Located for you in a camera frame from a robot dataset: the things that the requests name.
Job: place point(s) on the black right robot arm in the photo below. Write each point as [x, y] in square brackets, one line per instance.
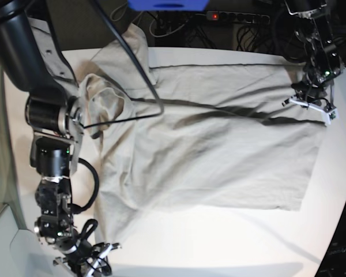
[55, 113]

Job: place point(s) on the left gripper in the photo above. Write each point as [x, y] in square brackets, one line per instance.
[312, 97]

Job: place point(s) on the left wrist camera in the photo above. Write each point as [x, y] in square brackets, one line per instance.
[330, 116]

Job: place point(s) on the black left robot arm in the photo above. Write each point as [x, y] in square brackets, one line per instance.
[322, 63]

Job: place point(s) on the beige t-shirt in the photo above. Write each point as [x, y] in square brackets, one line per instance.
[224, 139]

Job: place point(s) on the black power strip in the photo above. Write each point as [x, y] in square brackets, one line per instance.
[234, 17]

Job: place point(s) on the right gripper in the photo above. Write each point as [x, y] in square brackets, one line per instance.
[87, 260]

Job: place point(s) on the blue plastic box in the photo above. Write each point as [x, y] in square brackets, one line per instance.
[168, 5]

